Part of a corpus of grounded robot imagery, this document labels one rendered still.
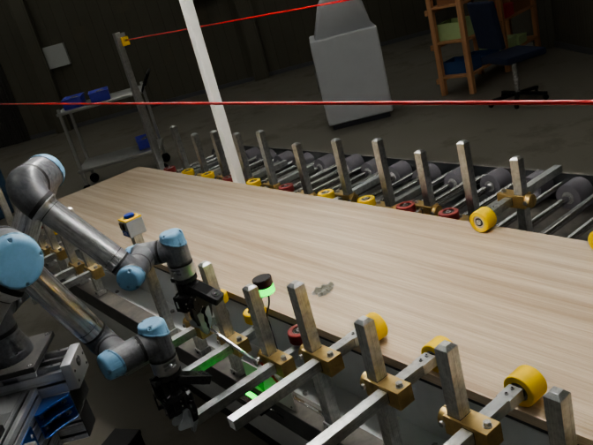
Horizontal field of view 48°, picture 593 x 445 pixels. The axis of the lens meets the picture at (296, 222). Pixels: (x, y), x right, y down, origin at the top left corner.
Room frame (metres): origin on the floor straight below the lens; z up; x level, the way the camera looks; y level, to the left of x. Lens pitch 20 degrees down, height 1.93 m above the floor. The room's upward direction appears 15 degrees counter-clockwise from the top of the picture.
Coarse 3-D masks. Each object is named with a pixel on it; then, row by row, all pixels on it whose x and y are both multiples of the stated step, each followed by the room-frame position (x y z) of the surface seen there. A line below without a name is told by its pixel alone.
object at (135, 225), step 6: (132, 216) 2.43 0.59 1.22; (138, 216) 2.43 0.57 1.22; (126, 222) 2.40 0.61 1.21; (132, 222) 2.41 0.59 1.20; (138, 222) 2.42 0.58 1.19; (126, 228) 2.40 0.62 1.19; (132, 228) 2.41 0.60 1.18; (138, 228) 2.42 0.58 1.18; (144, 228) 2.43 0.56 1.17; (132, 234) 2.40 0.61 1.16; (138, 234) 2.42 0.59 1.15
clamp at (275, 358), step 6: (258, 354) 1.84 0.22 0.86; (264, 354) 1.81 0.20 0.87; (276, 354) 1.79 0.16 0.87; (282, 354) 1.78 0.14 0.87; (288, 354) 1.77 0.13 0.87; (264, 360) 1.80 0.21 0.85; (270, 360) 1.77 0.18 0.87; (276, 360) 1.75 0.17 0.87; (288, 360) 1.74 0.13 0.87; (276, 366) 1.75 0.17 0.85; (282, 366) 1.73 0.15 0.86; (288, 366) 1.74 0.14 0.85; (294, 366) 1.75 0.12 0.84; (282, 372) 1.73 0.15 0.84; (288, 372) 1.73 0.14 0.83
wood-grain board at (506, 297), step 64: (128, 192) 4.06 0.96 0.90; (192, 192) 3.68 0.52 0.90; (256, 192) 3.36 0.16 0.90; (192, 256) 2.70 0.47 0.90; (256, 256) 2.52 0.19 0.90; (320, 256) 2.35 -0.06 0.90; (384, 256) 2.20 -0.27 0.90; (448, 256) 2.07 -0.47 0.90; (512, 256) 1.95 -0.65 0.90; (576, 256) 1.84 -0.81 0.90; (320, 320) 1.87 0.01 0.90; (384, 320) 1.77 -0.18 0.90; (448, 320) 1.68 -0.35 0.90; (512, 320) 1.59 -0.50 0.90; (576, 320) 1.51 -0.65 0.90; (576, 384) 1.27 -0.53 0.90
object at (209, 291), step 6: (192, 282) 1.94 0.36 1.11; (198, 282) 1.94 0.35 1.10; (192, 288) 1.91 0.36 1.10; (198, 288) 1.91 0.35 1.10; (204, 288) 1.92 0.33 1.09; (210, 288) 1.92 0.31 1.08; (198, 294) 1.90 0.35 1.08; (204, 294) 1.89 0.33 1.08; (210, 294) 1.89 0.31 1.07; (216, 294) 1.89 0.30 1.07; (222, 294) 1.90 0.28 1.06; (210, 300) 1.88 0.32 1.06; (216, 300) 1.87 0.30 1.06
